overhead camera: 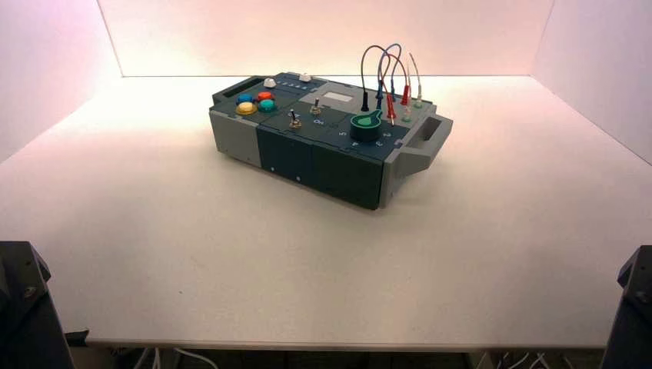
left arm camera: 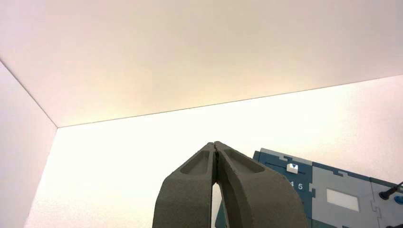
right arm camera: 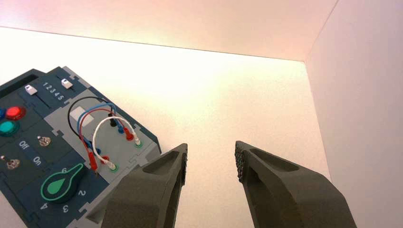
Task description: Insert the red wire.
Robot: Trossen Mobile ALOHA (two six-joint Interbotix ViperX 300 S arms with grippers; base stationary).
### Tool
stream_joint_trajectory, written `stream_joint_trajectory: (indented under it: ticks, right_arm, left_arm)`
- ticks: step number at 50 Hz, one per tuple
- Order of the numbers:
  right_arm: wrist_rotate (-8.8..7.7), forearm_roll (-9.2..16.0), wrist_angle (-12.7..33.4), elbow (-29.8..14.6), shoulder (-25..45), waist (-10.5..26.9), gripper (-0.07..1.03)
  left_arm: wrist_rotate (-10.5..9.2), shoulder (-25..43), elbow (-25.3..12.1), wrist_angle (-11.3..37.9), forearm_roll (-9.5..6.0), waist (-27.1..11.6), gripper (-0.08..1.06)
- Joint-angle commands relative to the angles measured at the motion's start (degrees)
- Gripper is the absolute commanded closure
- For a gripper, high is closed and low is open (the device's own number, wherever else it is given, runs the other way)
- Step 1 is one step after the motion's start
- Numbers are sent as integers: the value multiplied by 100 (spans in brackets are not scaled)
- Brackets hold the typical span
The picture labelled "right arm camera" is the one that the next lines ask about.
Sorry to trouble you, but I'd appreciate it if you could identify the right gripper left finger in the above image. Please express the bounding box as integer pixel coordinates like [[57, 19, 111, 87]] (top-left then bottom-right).
[[100, 143, 189, 228]]

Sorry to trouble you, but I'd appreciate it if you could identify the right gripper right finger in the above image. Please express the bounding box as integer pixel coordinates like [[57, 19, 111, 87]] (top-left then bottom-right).
[[234, 141, 358, 228]]

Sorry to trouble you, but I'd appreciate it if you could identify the red jumper wire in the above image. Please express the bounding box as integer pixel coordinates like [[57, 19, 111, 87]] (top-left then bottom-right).
[[79, 108, 134, 177]]

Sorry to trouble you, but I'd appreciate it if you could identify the dark green rotary knob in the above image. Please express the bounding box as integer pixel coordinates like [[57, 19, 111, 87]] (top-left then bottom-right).
[[40, 163, 86, 205]]

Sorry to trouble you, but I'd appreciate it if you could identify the blue grey control box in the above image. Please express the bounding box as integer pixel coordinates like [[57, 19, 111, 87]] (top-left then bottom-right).
[[0, 66, 163, 228]]

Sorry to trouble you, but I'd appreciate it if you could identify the green round push button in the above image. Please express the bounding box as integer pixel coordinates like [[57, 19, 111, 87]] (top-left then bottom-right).
[[0, 120, 20, 137]]

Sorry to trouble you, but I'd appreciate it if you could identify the red round push button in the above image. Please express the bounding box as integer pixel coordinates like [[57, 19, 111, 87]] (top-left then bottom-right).
[[5, 106, 27, 121]]

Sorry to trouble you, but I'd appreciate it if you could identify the white jumper wire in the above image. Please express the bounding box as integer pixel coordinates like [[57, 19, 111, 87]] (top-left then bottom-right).
[[92, 116, 142, 172]]

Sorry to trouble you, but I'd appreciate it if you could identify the blue jumper wire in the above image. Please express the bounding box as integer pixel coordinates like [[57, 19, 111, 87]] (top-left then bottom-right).
[[77, 103, 125, 155]]

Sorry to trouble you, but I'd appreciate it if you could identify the black jumper wire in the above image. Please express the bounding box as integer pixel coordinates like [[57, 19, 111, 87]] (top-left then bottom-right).
[[67, 96, 118, 147]]

